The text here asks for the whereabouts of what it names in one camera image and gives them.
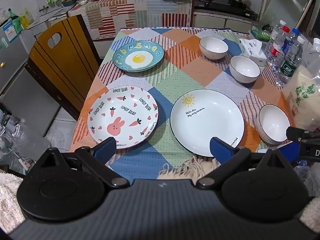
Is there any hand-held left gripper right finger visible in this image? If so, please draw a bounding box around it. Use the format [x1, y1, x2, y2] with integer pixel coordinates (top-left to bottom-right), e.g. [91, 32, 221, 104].
[195, 137, 288, 189]

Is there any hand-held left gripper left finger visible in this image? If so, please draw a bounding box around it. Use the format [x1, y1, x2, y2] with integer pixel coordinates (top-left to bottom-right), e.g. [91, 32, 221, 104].
[37, 137, 130, 188]

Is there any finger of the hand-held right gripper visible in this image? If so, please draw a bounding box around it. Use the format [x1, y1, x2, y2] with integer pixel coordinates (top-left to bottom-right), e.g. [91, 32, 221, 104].
[286, 126, 320, 143]

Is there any white sun print plate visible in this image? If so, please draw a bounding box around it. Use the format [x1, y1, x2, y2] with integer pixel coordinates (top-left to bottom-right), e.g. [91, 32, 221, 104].
[170, 89, 245, 157]

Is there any white ribbed bowl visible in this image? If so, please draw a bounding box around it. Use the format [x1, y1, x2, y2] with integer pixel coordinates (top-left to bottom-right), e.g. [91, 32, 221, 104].
[199, 37, 229, 60]
[256, 104, 291, 145]
[229, 55, 261, 84]

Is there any blue fried egg plate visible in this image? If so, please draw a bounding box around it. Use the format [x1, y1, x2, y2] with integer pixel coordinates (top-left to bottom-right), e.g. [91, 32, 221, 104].
[112, 40, 165, 72]

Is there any clear rice bag with spout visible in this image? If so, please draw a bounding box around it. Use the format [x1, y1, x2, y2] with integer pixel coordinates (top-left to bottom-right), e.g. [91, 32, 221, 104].
[282, 38, 320, 133]

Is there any green label water bottle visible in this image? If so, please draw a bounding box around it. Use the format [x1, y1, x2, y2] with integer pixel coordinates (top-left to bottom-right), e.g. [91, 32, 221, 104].
[277, 36, 306, 86]

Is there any checkered tablecloth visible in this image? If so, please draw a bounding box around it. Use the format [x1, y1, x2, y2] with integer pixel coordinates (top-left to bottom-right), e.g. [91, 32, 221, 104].
[69, 27, 300, 180]

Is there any red label water bottle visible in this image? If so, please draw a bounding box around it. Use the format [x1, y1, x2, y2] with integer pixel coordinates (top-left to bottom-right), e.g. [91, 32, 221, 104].
[266, 29, 288, 67]

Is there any clear plastic bag pile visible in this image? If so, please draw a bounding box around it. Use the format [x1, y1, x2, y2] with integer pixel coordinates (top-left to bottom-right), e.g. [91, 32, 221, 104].
[0, 102, 52, 174]

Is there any blue label water bottle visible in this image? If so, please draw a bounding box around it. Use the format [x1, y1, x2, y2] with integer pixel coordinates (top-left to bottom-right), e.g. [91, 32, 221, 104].
[281, 28, 300, 58]

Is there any wooden chair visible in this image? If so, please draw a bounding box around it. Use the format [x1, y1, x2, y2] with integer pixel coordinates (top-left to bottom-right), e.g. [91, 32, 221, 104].
[24, 14, 102, 122]

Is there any white tissue pack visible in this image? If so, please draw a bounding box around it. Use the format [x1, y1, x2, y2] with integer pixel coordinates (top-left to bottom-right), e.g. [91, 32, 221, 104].
[239, 39, 267, 67]

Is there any white cap water bottle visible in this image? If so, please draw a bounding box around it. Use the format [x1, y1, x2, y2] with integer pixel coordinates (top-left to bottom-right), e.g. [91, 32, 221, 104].
[271, 20, 287, 43]

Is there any green plastic basket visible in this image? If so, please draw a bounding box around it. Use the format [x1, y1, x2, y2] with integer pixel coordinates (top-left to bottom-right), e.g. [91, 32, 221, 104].
[251, 24, 272, 42]

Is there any white fluffy cloth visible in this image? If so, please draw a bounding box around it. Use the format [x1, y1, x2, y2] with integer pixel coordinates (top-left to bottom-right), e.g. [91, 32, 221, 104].
[0, 172, 26, 232]

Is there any grey fridge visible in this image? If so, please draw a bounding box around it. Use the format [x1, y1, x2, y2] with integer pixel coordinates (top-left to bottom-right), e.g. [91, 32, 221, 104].
[0, 19, 62, 140]

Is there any white base cabinet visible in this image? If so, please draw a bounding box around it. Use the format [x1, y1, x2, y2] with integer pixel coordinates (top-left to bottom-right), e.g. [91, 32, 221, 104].
[194, 11, 253, 32]

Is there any grey leaning board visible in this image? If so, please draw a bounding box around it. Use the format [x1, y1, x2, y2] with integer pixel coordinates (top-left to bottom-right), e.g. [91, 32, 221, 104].
[260, 0, 317, 32]

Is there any striped patchwork counter cloth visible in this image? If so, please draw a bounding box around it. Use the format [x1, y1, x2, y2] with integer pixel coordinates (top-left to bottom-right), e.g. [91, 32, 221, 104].
[69, 0, 194, 40]

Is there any black gas stove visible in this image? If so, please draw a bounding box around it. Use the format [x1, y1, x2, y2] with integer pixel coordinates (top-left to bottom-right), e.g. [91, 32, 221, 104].
[194, 0, 258, 18]

